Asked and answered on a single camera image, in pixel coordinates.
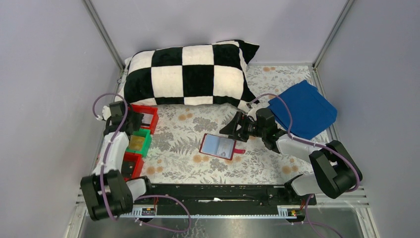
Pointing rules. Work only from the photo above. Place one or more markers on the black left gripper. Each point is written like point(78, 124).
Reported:
point(131, 119)

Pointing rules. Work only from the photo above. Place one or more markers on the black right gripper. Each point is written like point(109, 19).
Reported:
point(246, 126)

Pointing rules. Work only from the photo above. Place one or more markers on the orange credit card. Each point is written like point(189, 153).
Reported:
point(136, 143)

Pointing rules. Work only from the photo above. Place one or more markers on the red leather card holder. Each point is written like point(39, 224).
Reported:
point(210, 144)

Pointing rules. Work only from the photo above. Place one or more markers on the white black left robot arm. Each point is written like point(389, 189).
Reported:
point(106, 193)

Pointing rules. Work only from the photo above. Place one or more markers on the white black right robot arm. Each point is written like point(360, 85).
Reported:
point(334, 170)

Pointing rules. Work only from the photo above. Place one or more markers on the white diamond credit card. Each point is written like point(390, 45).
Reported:
point(225, 150)

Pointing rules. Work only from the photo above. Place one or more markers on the red plastic bin far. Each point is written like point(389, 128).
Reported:
point(150, 118)

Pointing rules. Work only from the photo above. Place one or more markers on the red plastic bin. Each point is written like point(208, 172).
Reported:
point(132, 165)
point(150, 118)

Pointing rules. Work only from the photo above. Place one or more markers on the green plastic bin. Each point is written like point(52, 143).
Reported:
point(144, 133)

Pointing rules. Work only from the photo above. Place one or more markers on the red plastic bin near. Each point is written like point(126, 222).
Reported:
point(132, 165)

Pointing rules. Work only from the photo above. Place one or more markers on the floral patterned table mat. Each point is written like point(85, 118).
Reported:
point(174, 157)

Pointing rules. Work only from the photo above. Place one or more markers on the black white checkered pillow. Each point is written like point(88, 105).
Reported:
point(190, 75)

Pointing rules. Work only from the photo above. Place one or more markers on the blue folded cloth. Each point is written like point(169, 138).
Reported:
point(311, 112)

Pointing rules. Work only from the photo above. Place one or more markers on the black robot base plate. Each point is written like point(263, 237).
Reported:
point(226, 196)

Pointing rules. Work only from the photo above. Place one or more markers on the grey slotted cable duct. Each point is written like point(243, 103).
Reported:
point(259, 212)

